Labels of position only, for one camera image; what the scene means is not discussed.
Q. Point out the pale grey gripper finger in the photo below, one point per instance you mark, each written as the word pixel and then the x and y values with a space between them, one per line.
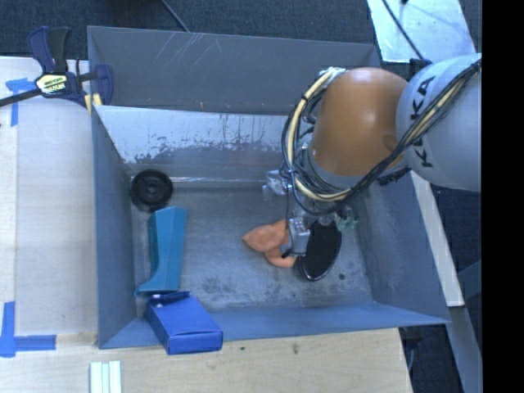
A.
pixel 299 238

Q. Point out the black oval dish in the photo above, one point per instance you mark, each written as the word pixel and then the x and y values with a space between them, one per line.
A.
pixel 323 252

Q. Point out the orange crumpled cloth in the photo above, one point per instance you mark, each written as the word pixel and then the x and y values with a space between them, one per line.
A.
pixel 264 240

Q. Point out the grey metal bin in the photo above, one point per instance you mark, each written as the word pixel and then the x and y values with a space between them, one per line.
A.
pixel 229 268

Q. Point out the black round ribbed disc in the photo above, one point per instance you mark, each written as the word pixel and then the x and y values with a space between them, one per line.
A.
pixel 151 189

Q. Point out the teal boot-shaped block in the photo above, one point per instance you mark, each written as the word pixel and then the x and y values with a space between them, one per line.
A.
pixel 167 248

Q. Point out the blue cardboard box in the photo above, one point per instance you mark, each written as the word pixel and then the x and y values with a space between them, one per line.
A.
pixel 186 326

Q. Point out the pale wood board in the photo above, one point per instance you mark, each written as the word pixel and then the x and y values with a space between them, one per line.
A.
pixel 53 219

